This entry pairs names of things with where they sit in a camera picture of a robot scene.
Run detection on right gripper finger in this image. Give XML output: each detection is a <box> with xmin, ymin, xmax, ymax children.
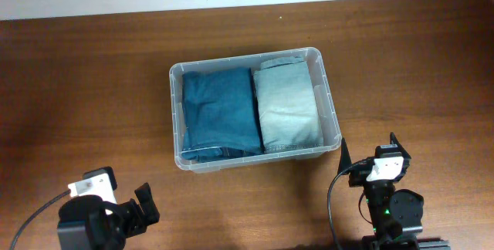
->
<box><xmin>337</xmin><ymin>138</ymin><xmax>352</xmax><ymax>175</ymax></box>
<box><xmin>390</xmin><ymin>132</ymin><xmax>411</xmax><ymax>160</ymax></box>

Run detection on light blue jeans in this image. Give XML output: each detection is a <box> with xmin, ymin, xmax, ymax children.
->
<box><xmin>253</xmin><ymin>56</ymin><xmax>323</xmax><ymax>154</ymax></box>

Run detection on dark blue jeans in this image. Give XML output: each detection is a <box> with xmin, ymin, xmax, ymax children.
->
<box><xmin>181</xmin><ymin>67</ymin><xmax>263</xmax><ymax>163</ymax></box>

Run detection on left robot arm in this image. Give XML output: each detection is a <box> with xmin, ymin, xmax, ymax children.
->
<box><xmin>57</xmin><ymin>167</ymin><xmax>160</xmax><ymax>250</ymax></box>

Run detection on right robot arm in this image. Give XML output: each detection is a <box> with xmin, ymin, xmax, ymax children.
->
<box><xmin>337</xmin><ymin>133</ymin><xmax>424</xmax><ymax>249</ymax></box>

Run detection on clear plastic storage container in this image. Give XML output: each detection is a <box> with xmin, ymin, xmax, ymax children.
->
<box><xmin>169</xmin><ymin>47</ymin><xmax>342</xmax><ymax>173</ymax></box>

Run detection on right black cable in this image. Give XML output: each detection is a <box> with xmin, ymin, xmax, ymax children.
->
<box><xmin>327</xmin><ymin>159</ymin><xmax>374</xmax><ymax>250</ymax></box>

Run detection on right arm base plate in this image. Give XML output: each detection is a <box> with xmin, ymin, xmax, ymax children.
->
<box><xmin>360</xmin><ymin>236</ymin><xmax>452</xmax><ymax>250</ymax></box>

